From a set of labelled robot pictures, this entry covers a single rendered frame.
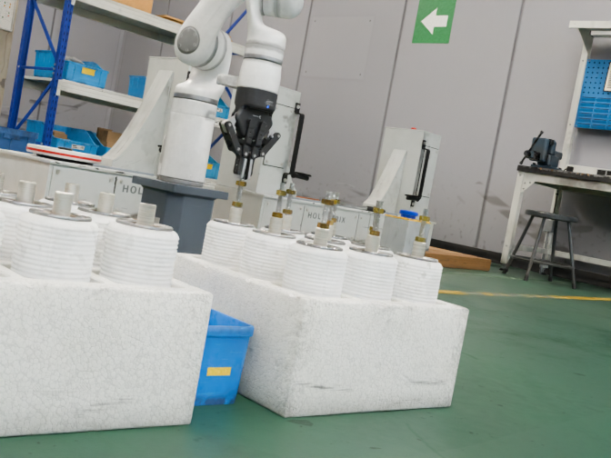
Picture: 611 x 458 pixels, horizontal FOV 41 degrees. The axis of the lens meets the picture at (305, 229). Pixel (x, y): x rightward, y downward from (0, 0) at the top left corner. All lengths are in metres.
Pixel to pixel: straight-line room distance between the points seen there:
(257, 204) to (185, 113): 2.29
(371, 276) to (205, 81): 0.60
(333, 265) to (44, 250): 0.46
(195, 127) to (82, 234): 0.69
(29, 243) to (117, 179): 2.36
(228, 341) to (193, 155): 0.55
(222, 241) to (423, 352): 0.40
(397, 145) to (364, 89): 2.84
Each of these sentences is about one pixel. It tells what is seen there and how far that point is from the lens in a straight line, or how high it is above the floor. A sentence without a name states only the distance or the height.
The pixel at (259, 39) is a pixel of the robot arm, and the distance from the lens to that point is 1.45.
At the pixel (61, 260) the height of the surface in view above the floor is 0.20.
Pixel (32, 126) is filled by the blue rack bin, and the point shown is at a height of 0.41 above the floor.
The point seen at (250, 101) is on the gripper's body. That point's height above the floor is 0.47.
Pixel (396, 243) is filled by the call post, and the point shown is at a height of 0.26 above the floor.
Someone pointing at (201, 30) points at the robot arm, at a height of 0.61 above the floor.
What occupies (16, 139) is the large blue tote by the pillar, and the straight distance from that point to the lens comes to 5.73.
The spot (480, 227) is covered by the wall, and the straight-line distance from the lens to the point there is 6.91.
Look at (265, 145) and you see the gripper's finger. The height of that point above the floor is 0.40.
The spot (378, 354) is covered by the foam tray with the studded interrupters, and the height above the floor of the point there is 0.10.
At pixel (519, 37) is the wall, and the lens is 7.07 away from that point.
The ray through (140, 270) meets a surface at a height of 0.20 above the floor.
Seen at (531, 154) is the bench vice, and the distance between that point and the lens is 5.73.
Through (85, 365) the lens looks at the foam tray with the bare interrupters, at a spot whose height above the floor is 0.08.
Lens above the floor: 0.34
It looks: 3 degrees down
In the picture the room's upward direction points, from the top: 10 degrees clockwise
